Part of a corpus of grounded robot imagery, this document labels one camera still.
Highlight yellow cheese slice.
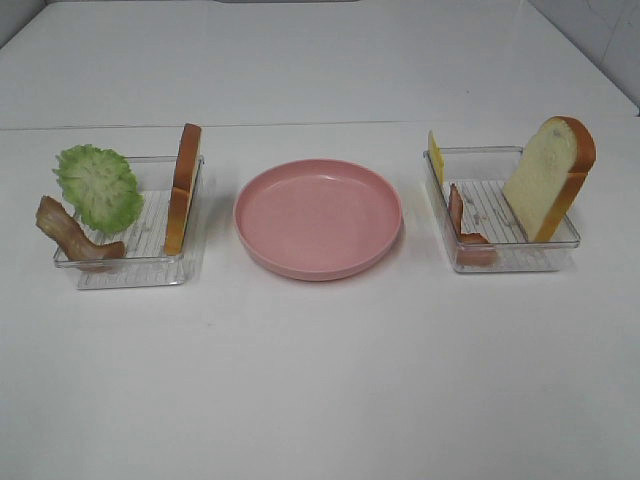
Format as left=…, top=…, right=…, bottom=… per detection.
left=427, top=130, right=445, bottom=186

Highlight red bacon strip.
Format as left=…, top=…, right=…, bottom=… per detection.
left=448, top=184, right=497, bottom=267

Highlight bread slice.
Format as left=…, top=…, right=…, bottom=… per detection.
left=503, top=116, right=596, bottom=243
left=164, top=123, right=201, bottom=256

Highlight green lettuce leaf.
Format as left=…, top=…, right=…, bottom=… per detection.
left=54, top=144, right=144, bottom=235

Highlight brown bacon strip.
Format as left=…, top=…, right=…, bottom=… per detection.
left=35, top=195, right=126, bottom=272

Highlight pink round plate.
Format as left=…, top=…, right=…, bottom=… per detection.
left=234, top=159, right=403, bottom=281

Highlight clear right plastic tray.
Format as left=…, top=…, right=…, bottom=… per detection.
left=423, top=146, right=580, bottom=273

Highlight clear plastic tray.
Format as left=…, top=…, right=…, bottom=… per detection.
left=423, top=146, right=580, bottom=273
left=53, top=155, right=206, bottom=290

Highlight clear left plastic tray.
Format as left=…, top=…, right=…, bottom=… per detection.
left=53, top=155, right=206, bottom=290

